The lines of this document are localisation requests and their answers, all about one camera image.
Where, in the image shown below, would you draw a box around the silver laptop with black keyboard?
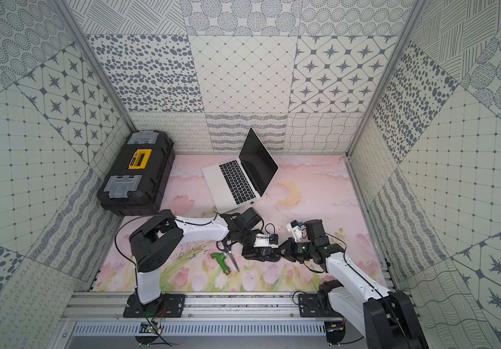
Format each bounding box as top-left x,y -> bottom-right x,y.
202,129 -> 279,214

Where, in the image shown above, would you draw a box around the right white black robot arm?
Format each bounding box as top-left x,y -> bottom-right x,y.
277,220 -> 429,348

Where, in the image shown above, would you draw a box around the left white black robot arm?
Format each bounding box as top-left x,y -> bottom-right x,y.
129,208 -> 281,305

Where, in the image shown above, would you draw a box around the green toy hammer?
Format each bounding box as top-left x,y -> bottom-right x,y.
211,252 -> 231,275

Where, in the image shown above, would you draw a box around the black toolbox with yellow latch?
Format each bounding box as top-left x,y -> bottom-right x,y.
97,130 -> 176,217

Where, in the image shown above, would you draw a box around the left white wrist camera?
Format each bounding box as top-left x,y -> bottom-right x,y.
253,234 -> 279,248

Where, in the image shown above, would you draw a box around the blue handled scissors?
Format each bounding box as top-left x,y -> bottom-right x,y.
216,241 -> 240,272

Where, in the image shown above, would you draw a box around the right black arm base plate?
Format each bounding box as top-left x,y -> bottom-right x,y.
296,292 -> 362,318

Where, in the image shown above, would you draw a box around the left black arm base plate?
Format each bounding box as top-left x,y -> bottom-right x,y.
122,293 -> 186,318

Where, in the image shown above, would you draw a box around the aluminium mounting rail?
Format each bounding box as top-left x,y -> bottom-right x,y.
62,292 -> 339,321

